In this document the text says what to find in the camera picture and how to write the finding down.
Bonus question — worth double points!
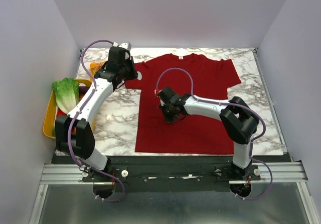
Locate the red t-shirt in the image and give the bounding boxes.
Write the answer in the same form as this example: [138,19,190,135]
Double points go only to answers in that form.
[125,54,241,155]

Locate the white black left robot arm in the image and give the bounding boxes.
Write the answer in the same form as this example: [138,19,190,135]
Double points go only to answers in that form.
[55,43,138,181]

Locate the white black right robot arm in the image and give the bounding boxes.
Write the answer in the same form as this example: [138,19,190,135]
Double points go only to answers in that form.
[156,87,259,180]

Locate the orange snack packet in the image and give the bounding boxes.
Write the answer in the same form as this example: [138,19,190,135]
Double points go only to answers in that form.
[89,61,106,76]

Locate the yellow plastic basket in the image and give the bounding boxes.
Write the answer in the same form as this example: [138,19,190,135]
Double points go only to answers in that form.
[43,79,96,139]

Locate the toy green lettuce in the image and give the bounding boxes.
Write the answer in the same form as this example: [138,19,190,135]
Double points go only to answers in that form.
[52,78,79,114]

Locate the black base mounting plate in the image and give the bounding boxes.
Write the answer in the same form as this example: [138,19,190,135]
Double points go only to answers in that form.
[52,154,292,198]

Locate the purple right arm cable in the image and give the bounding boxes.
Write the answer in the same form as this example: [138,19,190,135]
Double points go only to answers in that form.
[154,67,273,201]

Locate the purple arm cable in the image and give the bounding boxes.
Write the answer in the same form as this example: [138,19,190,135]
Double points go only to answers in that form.
[67,39,126,202]
[154,67,273,201]

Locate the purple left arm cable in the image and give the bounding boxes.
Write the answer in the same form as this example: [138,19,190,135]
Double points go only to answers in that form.
[67,39,126,202]

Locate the aluminium frame rail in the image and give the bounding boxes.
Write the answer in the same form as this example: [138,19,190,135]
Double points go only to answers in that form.
[29,162,320,223]

